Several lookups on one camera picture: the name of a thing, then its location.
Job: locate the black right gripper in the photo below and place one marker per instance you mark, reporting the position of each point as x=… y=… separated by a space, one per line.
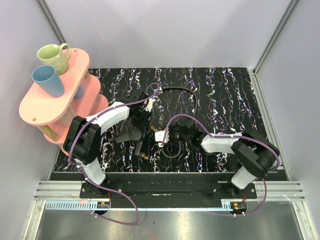
x=171 y=128

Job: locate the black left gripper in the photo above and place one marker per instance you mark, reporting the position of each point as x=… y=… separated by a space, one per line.
x=139 y=136

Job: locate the grey faucet with brass fittings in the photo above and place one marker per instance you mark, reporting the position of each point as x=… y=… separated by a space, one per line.
x=142 y=140

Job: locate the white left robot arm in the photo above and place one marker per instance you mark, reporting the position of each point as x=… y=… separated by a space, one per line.
x=82 y=142

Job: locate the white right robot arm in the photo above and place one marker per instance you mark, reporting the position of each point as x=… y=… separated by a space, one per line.
x=255 y=153

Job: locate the black marble pattern mat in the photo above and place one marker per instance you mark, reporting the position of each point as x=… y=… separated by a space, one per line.
x=221 y=98

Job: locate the pink two-tier wooden shelf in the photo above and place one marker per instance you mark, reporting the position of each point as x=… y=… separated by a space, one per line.
x=53 y=116

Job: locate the blue plastic cup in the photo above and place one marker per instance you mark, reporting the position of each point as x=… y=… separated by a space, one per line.
x=48 y=79
x=79 y=93

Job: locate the green ceramic mug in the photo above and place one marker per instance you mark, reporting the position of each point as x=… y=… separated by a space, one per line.
x=56 y=56

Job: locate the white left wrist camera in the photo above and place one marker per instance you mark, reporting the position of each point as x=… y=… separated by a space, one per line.
x=149 y=105

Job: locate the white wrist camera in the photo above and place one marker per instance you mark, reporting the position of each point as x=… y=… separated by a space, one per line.
x=161 y=137
x=149 y=105

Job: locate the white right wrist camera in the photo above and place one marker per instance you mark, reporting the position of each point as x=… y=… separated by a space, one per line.
x=161 y=137

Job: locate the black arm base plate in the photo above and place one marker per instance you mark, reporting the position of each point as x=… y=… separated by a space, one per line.
x=210 y=189

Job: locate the aluminium frame rail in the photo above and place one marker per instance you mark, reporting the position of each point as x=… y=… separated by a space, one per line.
x=66 y=196

